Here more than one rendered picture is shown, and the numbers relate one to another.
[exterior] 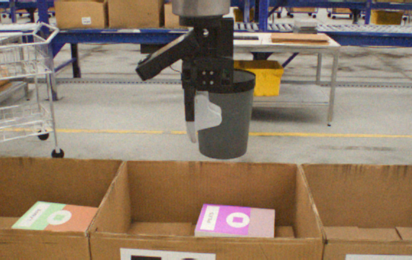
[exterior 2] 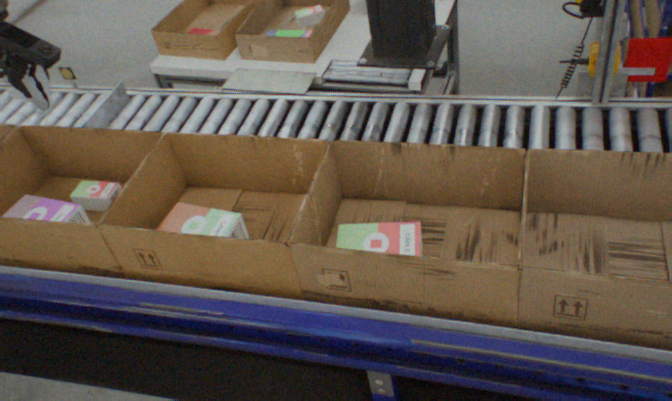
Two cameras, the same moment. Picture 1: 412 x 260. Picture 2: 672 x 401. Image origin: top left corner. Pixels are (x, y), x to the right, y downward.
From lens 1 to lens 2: 1.89 m
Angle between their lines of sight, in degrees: 115
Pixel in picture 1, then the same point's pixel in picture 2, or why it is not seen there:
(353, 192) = not seen: outside the picture
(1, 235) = (228, 138)
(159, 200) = (85, 255)
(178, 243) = (108, 132)
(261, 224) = (19, 209)
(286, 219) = not seen: outside the picture
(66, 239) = (181, 137)
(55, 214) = (197, 229)
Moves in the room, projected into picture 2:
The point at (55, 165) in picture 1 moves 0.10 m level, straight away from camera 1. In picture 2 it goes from (175, 237) to (172, 278)
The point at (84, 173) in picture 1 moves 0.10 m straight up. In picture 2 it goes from (148, 241) to (129, 204)
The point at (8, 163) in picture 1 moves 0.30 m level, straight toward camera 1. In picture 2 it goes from (232, 243) to (215, 147)
